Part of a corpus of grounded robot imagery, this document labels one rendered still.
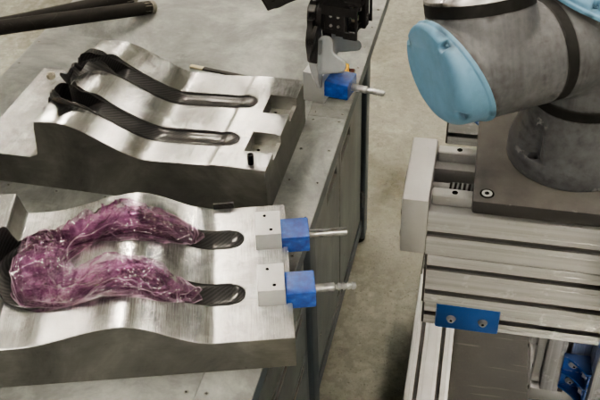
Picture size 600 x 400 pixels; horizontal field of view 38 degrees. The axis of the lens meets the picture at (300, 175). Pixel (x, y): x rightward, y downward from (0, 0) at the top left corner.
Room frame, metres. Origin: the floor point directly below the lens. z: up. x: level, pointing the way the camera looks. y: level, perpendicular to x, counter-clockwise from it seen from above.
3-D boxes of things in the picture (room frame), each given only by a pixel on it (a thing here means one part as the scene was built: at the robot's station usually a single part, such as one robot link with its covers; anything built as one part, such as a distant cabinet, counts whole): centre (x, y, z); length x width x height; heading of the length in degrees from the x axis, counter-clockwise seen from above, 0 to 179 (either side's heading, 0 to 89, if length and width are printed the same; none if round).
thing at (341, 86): (1.19, -0.08, 0.93); 0.13 x 0.05 x 0.05; 65
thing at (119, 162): (1.21, 0.26, 0.87); 0.50 x 0.26 x 0.14; 75
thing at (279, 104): (1.20, 0.03, 0.87); 0.05 x 0.05 x 0.04; 75
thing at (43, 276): (0.85, 0.27, 0.90); 0.26 x 0.18 x 0.08; 92
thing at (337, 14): (1.19, -0.07, 1.09); 0.09 x 0.08 x 0.12; 65
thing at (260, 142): (1.10, 0.06, 0.87); 0.05 x 0.05 x 0.04; 75
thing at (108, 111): (1.20, 0.25, 0.92); 0.35 x 0.16 x 0.09; 75
